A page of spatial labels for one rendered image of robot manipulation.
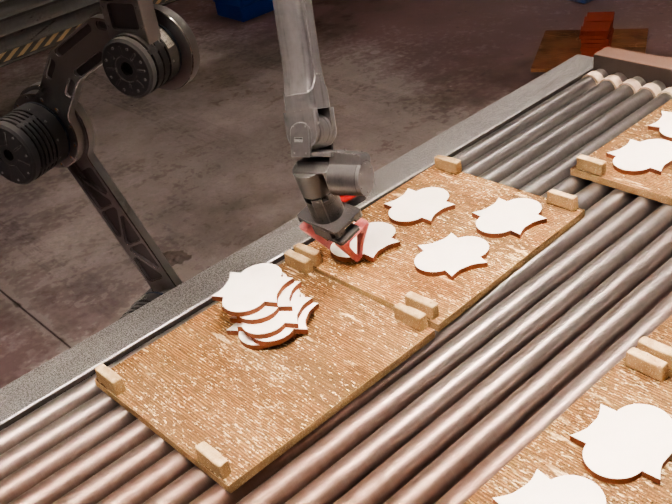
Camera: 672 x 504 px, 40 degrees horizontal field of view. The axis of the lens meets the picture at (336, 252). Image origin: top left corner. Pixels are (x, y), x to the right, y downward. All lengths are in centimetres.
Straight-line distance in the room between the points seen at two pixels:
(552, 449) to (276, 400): 40
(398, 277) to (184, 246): 216
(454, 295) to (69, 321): 212
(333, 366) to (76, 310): 215
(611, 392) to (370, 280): 46
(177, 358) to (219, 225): 227
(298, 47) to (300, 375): 51
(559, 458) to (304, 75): 70
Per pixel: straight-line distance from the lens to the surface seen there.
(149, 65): 207
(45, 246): 392
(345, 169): 145
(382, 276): 155
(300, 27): 148
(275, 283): 149
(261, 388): 137
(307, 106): 146
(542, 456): 122
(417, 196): 175
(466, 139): 202
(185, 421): 135
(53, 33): 639
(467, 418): 131
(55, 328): 339
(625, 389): 132
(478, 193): 176
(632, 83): 223
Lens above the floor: 181
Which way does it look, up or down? 32 degrees down
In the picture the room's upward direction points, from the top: 9 degrees counter-clockwise
